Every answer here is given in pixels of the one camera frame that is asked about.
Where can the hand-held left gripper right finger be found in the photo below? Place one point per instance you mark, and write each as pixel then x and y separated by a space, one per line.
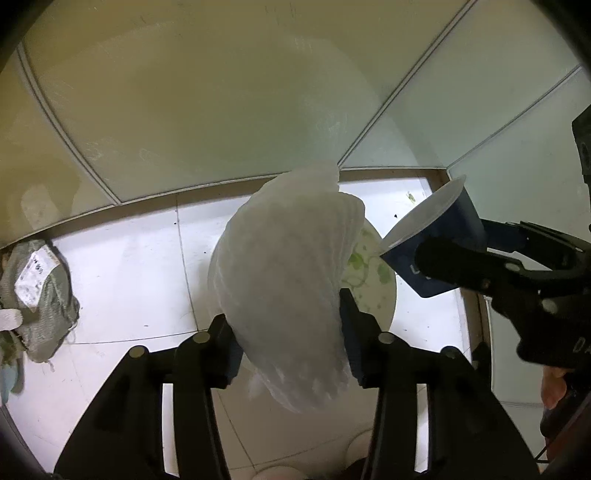
pixel 355 341

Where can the grey woven bag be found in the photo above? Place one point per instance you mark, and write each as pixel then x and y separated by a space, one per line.
pixel 39 300

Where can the white foam wrapper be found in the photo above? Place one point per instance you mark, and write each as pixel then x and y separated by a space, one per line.
pixel 277 277

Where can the person's right hand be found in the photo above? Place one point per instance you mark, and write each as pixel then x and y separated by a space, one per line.
pixel 553 387

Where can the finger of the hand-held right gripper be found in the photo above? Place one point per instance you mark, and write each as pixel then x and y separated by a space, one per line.
pixel 540 244
pixel 461 263

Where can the white floor bowl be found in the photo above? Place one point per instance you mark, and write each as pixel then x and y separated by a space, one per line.
pixel 369 272

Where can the white cloth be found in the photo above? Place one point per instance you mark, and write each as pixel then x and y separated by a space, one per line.
pixel 9 319

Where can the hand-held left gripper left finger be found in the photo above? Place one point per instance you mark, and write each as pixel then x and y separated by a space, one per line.
pixel 221 355

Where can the blue cloth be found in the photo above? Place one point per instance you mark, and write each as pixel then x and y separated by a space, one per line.
pixel 9 383

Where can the blue paper cup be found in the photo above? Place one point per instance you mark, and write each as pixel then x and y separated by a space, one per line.
pixel 461 212

